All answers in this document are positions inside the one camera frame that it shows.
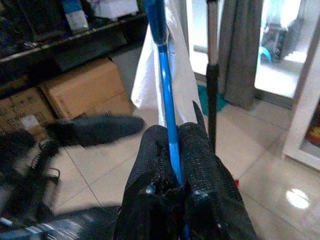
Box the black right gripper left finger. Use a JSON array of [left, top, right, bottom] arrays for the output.
[[113, 124, 182, 240]]

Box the printed brown cardboard box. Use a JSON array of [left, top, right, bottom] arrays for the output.
[[0, 87, 58, 142]]

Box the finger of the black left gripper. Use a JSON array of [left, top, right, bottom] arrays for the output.
[[46, 113, 146, 148]]

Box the white collared shirt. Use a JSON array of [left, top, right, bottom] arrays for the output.
[[130, 0, 208, 128]]

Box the silver and black clothes rack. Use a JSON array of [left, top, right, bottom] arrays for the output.
[[205, 0, 221, 154]]

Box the large brown cardboard box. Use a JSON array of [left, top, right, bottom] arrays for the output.
[[38, 57, 136, 120]]

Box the white and blue box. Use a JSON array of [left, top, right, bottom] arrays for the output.
[[61, 0, 90, 34]]

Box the grey curtain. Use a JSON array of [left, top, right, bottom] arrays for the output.
[[218, 0, 264, 111]]

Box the black storage shelf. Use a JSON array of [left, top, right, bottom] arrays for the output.
[[0, 0, 151, 99]]

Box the white glass-door cabinet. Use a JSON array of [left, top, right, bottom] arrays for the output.
[[281, 0, 320, 172]]

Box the blue plastic hanger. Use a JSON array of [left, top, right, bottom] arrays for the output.
[[144, 0, 192, 240]]

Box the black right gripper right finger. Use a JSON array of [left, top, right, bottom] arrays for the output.
[[176, 121, 258, 240]]

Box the white framed glass door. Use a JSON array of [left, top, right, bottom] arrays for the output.
[[184, 0, 316, 106]]

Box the teal floor mat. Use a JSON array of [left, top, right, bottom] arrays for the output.
[[196, 84, 229, 115]]

